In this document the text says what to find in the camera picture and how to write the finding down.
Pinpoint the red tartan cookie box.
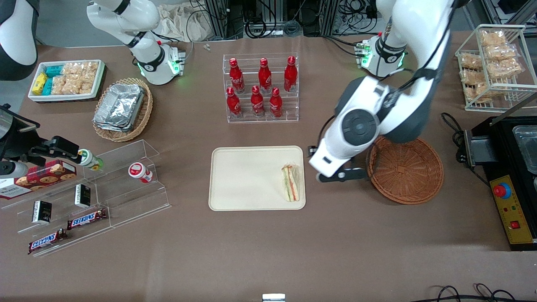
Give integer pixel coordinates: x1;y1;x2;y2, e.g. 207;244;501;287
0;160;78;200

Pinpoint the green-capped small drink bottle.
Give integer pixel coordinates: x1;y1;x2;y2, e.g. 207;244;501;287
78;149;104;171

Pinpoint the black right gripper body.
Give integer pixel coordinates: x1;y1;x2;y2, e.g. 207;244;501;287
0;105;47;163

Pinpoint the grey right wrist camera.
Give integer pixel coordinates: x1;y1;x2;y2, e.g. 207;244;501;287
0;161;27;177

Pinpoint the Snickers chocolate bar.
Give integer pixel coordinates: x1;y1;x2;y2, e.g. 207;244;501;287
28;229;68;255
67;209;108;230

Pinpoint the yellow emergency stop box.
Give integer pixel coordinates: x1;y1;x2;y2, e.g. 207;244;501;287
489;173;537;251

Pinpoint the small black box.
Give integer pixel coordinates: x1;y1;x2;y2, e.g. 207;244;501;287
32;200;52;224
75;184;91;208

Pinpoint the beige crumpled cloth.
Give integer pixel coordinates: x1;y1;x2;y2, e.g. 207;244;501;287
157;3;215;42

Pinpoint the grey metal bar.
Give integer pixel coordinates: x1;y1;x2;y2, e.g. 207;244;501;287
489;98;537;126

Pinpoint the white rectangular snack tray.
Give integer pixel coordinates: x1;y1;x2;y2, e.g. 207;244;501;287
28;60;105;102

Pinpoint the aluminium foil container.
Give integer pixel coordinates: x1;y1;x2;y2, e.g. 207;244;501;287
93;83;146;133

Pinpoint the aluminium frame post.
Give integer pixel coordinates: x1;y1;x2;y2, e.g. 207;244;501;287
327;0;349;35
206;0;230;39

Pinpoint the clear fried snack bag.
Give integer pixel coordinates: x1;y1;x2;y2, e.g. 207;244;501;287
465;82;505;102
480;29;509;47
485;44;517;62
461;69;487;85
460;54;483;70
487;58;524;80

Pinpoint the light wicker basket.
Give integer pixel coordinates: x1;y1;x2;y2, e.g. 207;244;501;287
92;78;154;142

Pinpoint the white wire rack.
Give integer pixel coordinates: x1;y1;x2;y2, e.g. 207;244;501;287
455;24;537;112

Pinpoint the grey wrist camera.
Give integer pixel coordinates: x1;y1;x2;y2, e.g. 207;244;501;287
337;167;368;182
0;161;27;177

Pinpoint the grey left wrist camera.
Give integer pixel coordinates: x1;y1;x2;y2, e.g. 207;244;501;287
337;167;368;182

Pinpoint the black table cable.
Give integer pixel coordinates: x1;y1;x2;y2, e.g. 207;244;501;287
441;112;491;186

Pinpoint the triangle sandwich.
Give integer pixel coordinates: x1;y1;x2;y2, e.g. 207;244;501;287
281;164;301;202

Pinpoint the clear acrylic step shelf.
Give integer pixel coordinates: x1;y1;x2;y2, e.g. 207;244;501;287
0;139;172;258

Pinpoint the clear plastic container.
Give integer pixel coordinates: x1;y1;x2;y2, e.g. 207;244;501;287
512;125;537;175

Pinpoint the red cola bottle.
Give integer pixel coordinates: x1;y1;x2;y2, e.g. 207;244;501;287
284;56;298;93
250;85;266;118
226;87;242;119
269;87;283;119
258;58;272;94
229;58;245;94

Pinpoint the yellow snack packet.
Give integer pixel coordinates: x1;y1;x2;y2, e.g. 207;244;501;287
32;73;48;95

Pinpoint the beige plastic tray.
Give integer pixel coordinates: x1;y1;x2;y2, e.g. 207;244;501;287
209;146;306;211

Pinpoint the black looped floor cable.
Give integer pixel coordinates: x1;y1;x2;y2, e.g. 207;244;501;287
473;284;517;302
424;286;463;302

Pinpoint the black arm-mounted cable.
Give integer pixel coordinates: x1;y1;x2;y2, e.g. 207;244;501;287
308;0;459;159

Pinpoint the black base power cable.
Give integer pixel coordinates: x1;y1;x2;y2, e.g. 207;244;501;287
322;35;362;57

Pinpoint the red-capped small drink bottle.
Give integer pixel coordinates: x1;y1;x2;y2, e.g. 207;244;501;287
128;162;154;184

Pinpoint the clear acrylic bottle rack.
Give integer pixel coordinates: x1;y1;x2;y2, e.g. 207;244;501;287
222;53;300;123

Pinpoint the brown wicker basket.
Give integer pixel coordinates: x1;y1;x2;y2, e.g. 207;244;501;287
366;135;444;205

